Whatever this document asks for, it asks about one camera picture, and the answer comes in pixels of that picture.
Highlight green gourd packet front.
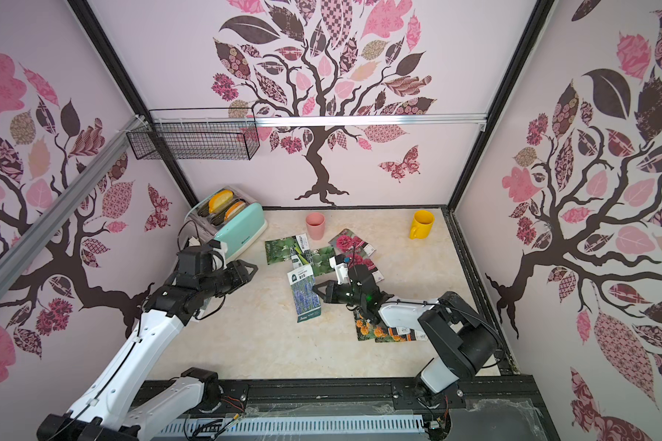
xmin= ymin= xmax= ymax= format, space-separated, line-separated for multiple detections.
xmin=292 ymin=246 xmax=336 ymax=277

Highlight green gourd packet rear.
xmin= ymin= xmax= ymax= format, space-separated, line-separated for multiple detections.
xmin=264 ymin=233 xmax=311 ymax=265

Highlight lavender seed packet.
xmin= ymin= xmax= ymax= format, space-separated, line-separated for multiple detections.
xmin=287 ymin=265 xmax=321 ymax=323

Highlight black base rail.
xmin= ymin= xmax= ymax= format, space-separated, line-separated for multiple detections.
xmin=131 ymin=376 xmax=547 ymax=415

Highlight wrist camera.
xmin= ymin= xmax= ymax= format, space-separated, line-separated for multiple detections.
xmin=329 ymin=255 xmax=350 ymax=285
xmin=184 ymin=237 xmax=228 ymax=266

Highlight marigold seed packet right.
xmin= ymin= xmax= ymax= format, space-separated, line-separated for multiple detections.
xmin=373 ymin=326 xmax=428 ymax=343

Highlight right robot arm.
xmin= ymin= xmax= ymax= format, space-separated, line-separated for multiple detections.
xmin=313 ymin=265 xmax=499 ymax=396

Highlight aluminium rail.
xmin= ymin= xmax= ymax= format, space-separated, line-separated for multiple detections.
xmin=0 ymin=115 xmax=145 ymax=300
xmin=154 ymin=113 xmax=487 ymax=128

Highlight aluminium rail rear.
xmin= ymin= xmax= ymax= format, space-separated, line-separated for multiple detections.
xmin=154 ymin=113 xmax=487 ymax=128

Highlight black wire basket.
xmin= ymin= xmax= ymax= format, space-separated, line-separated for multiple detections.
xmin=127 ymin=104 xmax=261 ymax=161

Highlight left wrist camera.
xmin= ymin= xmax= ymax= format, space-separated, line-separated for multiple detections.
xmin=184 ymin=237 xmax=228 ymax=266

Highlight mint green toaster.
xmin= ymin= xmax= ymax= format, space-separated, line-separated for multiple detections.
xmin=185 ymin=186 xmax=268 ymax=261

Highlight white slotted cable duct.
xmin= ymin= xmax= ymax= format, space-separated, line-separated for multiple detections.
xmin=154 ymin=415 xmax=426 ymax=440

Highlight marigold seed packet left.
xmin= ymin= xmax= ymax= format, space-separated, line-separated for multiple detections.
xmin=353 ymin=311 xmax=388 ymax=342

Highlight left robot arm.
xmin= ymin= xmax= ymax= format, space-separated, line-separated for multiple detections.
xmin=37 ymin=240 xmax=259 ymax=440

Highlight marigold seed packet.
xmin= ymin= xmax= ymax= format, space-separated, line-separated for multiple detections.
xmin=353 ymin=311 xmax=388 ymax=342
xmin=373 ymin=326 xmax=428 ymax=343

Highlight yellow mug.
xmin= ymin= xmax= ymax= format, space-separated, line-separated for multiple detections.
xmin=409 ymin=209 xmax=435 ymax=240

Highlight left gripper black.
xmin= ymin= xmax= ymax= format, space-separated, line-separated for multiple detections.
xmin=199 ymin=259 xmax=259 ymax=300

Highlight pink cup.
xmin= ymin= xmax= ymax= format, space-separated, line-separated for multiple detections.
xmin=305 ymin=212 xmax=325 ymax=241

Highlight hollyhock seed packet front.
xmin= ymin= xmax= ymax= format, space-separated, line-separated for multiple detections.
xmin=344 ymin=247 xmax=384 ymax=283

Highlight aluminium rail left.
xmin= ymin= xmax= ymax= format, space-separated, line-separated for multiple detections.
xmin=0 ymin=115 xmax=145 ymax=300

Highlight hollyhock seed packet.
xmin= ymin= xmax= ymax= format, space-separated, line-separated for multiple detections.
xmin=328 ymin=229 xmax=376 ymax=257
xmin=344 ymin=247 xmax=384 ymax=283

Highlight hollyhock seed packet rear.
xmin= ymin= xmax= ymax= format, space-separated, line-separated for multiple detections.
xmin=328 ymin=229 xmax=376 ymax=257

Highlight green gourd packet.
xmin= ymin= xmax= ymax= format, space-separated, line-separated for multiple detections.
xmin=292 ymin=246 xmax=336 ymax=277
xmin=264 ymin=233 xmax=311 ymax=265

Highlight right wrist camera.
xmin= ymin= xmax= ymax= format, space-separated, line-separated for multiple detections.
xmin=329 ymin=255 xmax=350 ymax=285

